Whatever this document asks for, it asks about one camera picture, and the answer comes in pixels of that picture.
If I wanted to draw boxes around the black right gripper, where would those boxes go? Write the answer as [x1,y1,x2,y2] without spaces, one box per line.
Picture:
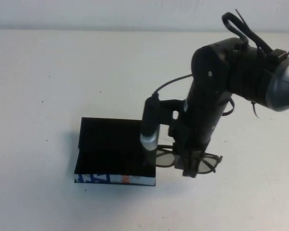
[168,125,209,179]

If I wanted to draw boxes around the black framed glasses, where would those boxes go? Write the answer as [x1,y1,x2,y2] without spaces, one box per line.
[155,145,224,175]

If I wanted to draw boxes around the black glasses case printed side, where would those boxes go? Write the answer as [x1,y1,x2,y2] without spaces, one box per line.
[74,117,157,187]

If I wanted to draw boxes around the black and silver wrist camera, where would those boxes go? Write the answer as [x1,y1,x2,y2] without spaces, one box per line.
[139,96,161,167]

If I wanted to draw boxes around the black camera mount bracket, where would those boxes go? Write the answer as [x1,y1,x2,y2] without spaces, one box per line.
[158,98,186,128]

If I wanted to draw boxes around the thin black camera cable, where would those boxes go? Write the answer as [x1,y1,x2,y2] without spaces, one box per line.
[154,74,236,116]

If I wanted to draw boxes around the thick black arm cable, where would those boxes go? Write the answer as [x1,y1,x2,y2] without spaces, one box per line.
[221,11,288,59]

